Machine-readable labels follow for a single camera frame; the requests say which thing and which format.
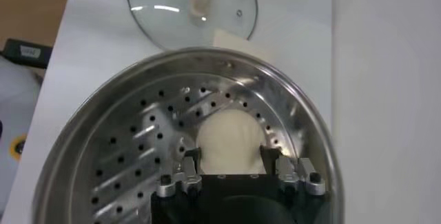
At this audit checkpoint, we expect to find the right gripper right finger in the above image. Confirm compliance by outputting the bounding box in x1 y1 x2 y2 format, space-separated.
260 145 327 197

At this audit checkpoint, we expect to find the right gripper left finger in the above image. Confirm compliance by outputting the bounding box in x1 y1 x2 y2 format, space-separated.
156 147 203 198

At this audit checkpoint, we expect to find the white steamed baozi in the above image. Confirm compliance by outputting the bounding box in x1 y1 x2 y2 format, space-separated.
195 108 268 175

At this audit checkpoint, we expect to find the glass lid cream handle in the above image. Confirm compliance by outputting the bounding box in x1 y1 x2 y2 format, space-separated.
125 0 259 51

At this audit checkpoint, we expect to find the perforated steel steamer basket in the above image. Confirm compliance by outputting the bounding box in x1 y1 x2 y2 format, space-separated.
32 46 345 224

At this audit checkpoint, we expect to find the black box with label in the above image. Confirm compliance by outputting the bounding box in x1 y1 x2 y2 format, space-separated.
0 38 53 70

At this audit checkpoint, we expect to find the white robot base yellow ring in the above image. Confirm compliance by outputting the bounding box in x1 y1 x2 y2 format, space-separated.
0 56 44 209

